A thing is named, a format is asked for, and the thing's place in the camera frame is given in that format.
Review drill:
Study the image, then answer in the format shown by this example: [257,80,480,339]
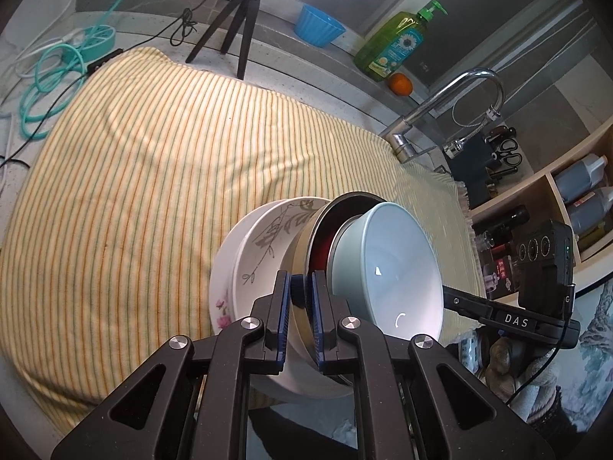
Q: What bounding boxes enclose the pale green ceramic bowl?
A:
[326,202,444,340]

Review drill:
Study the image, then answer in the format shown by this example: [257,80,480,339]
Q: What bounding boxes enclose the floral plate pink flowers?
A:
[209,199,351,403]

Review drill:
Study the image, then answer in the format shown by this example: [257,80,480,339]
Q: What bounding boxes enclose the large stainless steel bowl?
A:
[285,191,390,386]

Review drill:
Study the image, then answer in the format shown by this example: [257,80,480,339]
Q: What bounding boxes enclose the red steel bowl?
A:
[305,192,384,275]

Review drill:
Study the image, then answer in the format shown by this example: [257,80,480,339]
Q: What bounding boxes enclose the white plate grey leaf pattern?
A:
[229,196,329,320]

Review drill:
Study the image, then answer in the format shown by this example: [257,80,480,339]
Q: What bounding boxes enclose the chrome kitchen faucet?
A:
[379,67,506,164]

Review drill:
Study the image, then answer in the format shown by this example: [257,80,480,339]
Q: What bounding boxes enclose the dark sauce bottle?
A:
[554,154,608,204]
[567,187,613,236]

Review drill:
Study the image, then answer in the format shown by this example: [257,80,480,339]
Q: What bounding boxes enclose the wooden shelf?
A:
[470,117,612,296]

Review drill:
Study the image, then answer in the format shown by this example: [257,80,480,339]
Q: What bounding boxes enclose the gloved right hand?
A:
[483,334,561,412]

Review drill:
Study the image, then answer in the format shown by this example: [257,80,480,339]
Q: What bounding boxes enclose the black scissors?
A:
[493,138,523,170]

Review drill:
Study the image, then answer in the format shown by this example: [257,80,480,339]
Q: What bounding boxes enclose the yellow striped cloth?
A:
[1,48,484,434]

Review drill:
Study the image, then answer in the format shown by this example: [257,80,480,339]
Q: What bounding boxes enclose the orange fruit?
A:
[387,73,413,97]

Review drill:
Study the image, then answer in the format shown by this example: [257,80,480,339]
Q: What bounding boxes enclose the green dish soap bottle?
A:
[353,0,448,82]

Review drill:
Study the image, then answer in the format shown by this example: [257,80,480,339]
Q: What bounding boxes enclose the blue fluted bowl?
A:
[294,4,346,48]

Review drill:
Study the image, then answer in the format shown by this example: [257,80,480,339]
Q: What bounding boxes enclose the black tripod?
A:
[186,0,261,80]

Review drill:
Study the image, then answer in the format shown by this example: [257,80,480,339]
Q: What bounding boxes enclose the teal round power strip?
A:
[79,25,116,62]

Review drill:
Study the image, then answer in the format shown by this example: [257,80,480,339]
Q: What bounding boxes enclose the teal cable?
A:
[18,0,155,140]

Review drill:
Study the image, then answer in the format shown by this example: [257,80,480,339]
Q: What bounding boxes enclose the black cable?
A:
[0,0,245,168]

